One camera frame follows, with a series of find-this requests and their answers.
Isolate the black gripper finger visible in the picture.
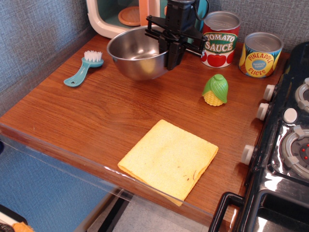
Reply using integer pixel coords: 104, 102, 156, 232
167, 42, 185, 71
158, 37, 169, 54

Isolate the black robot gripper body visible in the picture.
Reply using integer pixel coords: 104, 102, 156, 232
146, 0, 208, 55

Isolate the stainless steel pot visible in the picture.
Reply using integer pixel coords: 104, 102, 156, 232
107, 26, 168, 81

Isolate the orange microwave turntable plate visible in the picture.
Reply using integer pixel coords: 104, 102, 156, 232
118, 6, 140, 27

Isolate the teal toy microwave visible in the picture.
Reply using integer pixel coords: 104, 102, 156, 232
86, 0, 209, 39

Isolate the teal dish brush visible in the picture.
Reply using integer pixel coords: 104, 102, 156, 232
63, 50, 104, 87

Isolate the tomato sauce can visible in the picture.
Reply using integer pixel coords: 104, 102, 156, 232
201, 11, 241, 68

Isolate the toy corn cob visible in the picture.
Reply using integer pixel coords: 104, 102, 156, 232
202, 74, 228, 106

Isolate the pineapple slices can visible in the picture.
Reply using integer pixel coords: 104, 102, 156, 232
239, 32, 283, 78

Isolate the white stove knob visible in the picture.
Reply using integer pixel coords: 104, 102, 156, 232
241, 145, 255, 165
263, 85, 276, 102
256, 103, 269, 121

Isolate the yellow folded cloth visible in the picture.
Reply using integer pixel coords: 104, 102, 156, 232
118, 120, 219, 206

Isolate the white stove button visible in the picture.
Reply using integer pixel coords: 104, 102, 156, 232
283, 108, 297, 124

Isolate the grey rear stove burner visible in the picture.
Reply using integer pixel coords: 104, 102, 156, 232
295, 78, 309, 113

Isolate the grey stove burner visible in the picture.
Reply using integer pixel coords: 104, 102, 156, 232
281, 125, 309, 179
295, 78, 309, 113

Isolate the grey front stove burner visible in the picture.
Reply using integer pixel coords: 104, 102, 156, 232
281, 125, 309, 179

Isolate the black toy stove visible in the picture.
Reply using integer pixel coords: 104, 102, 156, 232
209, 42, 309, 232

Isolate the orange fuzzy object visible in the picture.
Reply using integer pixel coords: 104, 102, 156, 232
12, 222, 34, 232

